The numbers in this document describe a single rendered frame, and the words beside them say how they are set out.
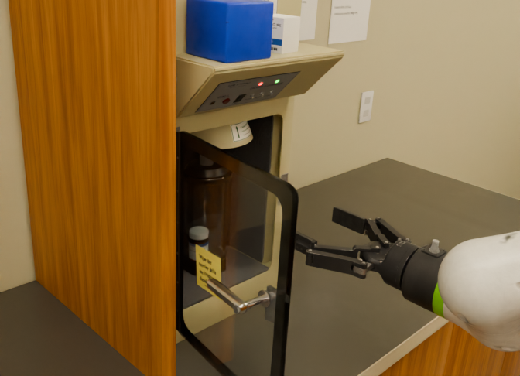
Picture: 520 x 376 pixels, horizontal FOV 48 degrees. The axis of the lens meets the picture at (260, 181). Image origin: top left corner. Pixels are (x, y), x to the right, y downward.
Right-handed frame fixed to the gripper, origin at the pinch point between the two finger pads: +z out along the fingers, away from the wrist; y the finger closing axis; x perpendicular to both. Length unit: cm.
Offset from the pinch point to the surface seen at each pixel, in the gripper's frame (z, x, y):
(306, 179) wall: 62, 28, -73
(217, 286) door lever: -2.1, 1.6, 24.7
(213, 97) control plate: 12.9, -22.4, 13.2
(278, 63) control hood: 7.9, -27.7, 3.6
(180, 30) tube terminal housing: 19.3, -32.3, 15.0
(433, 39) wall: 62, -15, -146
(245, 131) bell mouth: 21.8, -11.4, -3.1
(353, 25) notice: 62, -23, -90
